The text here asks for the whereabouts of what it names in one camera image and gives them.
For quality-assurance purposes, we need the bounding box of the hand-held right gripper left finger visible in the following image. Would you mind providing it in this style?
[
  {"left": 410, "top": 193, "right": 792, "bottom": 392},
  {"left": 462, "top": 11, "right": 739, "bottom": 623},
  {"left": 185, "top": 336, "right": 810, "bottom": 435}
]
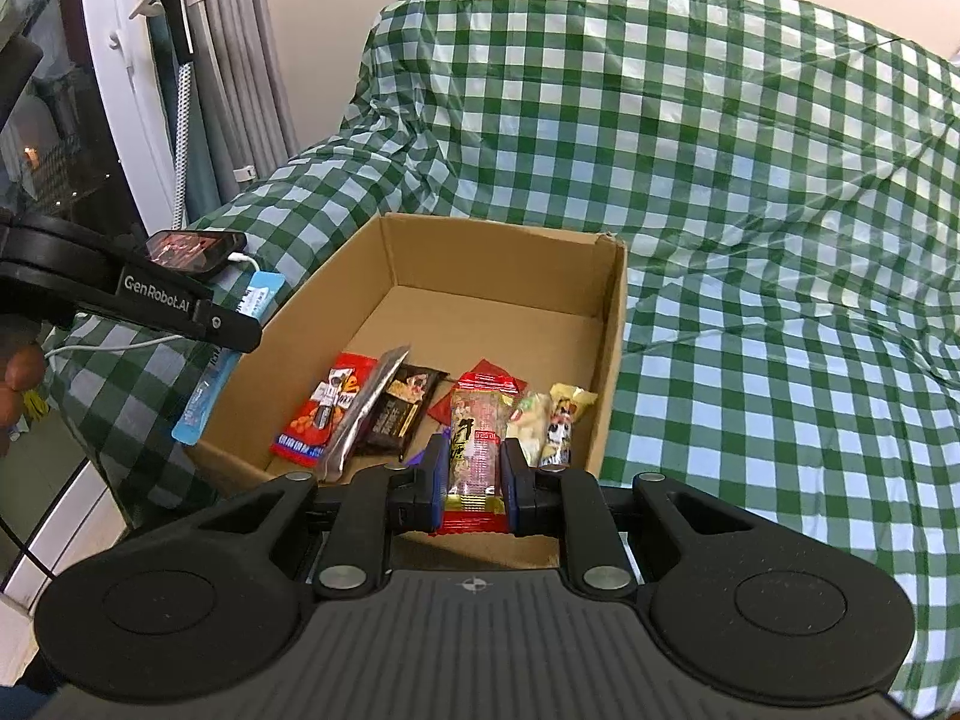
[{"left": 191, "top": 433, "right": 445, "bottom": 601}]

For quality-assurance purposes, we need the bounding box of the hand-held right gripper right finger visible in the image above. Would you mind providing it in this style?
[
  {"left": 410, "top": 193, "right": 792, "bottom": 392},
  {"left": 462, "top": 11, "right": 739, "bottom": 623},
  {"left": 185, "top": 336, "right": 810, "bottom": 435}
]
[{"left": 501, "top": 439, "right": 755, "bottom": 593}]

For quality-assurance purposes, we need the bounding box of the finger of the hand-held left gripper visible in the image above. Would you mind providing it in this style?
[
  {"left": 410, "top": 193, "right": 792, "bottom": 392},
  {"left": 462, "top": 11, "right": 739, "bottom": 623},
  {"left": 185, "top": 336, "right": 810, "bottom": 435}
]
[{"left": 202, "top": 300, "right": 265, "bottom": 353}]

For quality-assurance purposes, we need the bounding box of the red clear snack packet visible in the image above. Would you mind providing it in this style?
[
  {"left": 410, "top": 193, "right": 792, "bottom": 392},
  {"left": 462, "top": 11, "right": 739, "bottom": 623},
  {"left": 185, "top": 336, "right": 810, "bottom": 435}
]
[{"left": 433, "top": 358, "right": 522, "bottom": 537}]

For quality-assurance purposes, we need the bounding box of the cream snack bar packet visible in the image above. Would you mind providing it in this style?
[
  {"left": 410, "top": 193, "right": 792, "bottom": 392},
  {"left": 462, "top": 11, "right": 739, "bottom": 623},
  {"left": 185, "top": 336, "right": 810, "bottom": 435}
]
[{"left": 508, "top": 390, "right": 556, "bottom": 466}]

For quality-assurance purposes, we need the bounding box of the light blue sachet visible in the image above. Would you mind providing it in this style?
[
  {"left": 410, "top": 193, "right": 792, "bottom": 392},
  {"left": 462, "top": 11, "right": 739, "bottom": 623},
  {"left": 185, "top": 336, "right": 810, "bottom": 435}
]
[{"left": 171, "top": 274, "right": 284, "bottom": 445}]

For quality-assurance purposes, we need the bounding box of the yellow snack packet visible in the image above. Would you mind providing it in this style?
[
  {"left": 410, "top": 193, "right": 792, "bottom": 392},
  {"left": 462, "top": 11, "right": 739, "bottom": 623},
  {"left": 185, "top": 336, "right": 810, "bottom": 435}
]
[{"left": 536, "top": 382, "right": 599, "bottom": 466}]

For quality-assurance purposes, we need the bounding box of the dark brown snack packet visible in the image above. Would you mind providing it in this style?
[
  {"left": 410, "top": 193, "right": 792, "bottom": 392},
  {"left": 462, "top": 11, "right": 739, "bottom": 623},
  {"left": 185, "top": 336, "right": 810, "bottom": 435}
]
[{"left": 352, "top": 364, "right": 449, "bottom": 458}]

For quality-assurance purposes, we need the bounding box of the silver stick packet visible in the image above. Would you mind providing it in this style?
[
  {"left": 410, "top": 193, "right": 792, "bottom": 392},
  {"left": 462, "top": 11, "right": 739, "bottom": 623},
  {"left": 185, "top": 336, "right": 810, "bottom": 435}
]
[{"left": 319, "top": 345, "right": 412, "bottom": 482}]

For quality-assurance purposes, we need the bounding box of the large red snack packet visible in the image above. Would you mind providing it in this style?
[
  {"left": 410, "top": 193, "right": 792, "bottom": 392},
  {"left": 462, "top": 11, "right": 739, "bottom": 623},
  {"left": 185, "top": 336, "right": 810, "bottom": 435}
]
[{"left": 270, "top": 352, "right": 376, "bottom": 460}]

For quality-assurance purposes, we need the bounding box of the cardboard box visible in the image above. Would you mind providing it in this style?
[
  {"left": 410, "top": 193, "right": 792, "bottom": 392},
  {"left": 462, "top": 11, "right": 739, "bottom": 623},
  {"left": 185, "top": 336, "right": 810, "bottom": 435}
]
[{"left": 187, "top": 214, "right": 627, "bottom": 571}]

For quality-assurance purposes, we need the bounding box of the person's left hand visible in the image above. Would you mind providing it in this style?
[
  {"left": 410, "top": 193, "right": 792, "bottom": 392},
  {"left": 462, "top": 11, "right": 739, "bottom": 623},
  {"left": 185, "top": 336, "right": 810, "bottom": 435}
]
[{"left": 0, "top": 341, "right": 47, "bottom": 458}]

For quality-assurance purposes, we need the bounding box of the black smartphone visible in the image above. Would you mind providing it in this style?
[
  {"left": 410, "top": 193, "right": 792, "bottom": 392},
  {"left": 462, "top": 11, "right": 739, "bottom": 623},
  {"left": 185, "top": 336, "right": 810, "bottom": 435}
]
[{"left": 146, "top": 231, "right": 248, "bottom": 275}]

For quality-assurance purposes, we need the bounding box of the green checkered cloth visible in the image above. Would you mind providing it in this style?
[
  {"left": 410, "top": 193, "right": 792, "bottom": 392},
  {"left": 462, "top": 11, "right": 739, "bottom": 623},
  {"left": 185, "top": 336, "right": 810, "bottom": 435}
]
[{"left": 45, "top": 0, "right": 960, "bottom": 691}]

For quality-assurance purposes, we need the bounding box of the white charging cable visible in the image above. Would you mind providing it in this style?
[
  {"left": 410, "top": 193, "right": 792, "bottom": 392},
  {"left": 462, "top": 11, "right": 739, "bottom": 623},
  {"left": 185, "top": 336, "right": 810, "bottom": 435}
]
[{"left": 41, "top": 251, "right": 271, "bottom": 361}]

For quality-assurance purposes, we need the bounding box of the white window frame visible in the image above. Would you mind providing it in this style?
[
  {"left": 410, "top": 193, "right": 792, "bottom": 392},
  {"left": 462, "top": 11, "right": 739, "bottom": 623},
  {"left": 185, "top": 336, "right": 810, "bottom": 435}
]
[{"left": 71, "top": 0, "right": 196, "bottom": 241}]

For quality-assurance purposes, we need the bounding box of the black garment steamer with hose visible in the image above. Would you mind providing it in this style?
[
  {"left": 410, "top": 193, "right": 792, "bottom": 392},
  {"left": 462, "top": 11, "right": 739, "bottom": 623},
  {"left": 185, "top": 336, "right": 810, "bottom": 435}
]
[{"left": 124, "top": 0, "right": 203, "bottom": 233}]

